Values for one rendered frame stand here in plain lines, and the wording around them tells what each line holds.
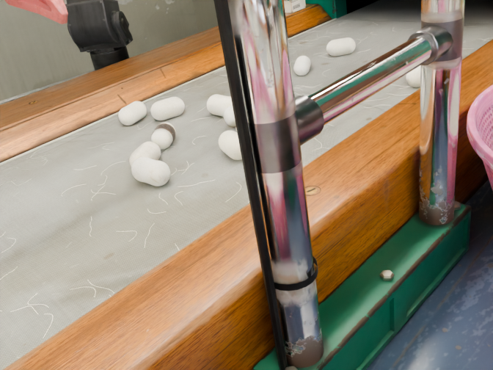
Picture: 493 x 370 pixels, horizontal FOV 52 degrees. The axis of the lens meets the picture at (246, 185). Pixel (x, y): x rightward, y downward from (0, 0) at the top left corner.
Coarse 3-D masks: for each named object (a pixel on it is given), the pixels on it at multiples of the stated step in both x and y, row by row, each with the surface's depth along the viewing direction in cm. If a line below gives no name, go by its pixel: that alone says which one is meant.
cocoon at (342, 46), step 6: (330, 42) 63; (336, 42) 63; (342, 42) 63; (348, 42) 63; (354, 42) 63; (330, 48) 63; (336, 48) 63; (342, 48) 63; (348, 48) 63; (354, 48) 63; (330, 54) 64; (336, 54) 63; (342, 54) 63
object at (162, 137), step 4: (160, 128) 46; (156, 132) 46; (160, 132) 46; (164, 132) 46; (168, 132) 46; (152, 136) 46; (156, 136) 46; (160, 136) 46; (164, 136) 46; (168, 136) 46; (152, 140) 46; (156, 140) 46; (160, 140) 46; (164, 140) 46; (168, 140) 46; (172, 140) 47; (160, 144) 46; (164, 144) 46; (168, 144) 46; (160, 148) 46; (164, 148) 46
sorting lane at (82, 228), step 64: (320, 64) 62; (128, 128) 53; (192, 128) 50; (0, 192) 44; (64, 192) 42; (128, 192) 40; (192, 192) 39; (0, 256) 35; (64, 256) 34; (128, 256) 33; (0, 320) 29; (64, 320) 28
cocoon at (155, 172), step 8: (136, 160) 41; (144, 160) 40; (152, 160) 40; (136, 168) 40; (144, 168) 40; (152, 168) 39; (160, 168) 39; (168, 168) 40; (136, 176) 41; (144, 176) 40; (152, 176) 39; (160, 176) 39; (168, 176) 40; (152, 184) 40; (160, 184) 40
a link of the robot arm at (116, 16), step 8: (112, 16) 81; (120, 16) 81; (112, 24) 81; (120, 24) 81; (128, 24) 85; (120, 32) 82; (128, 32) 86; (120, 40) 84; (128, 40) 86; (80, 48) 85; (88, 48) 85; (96, 48) 85; (104, 48) 85
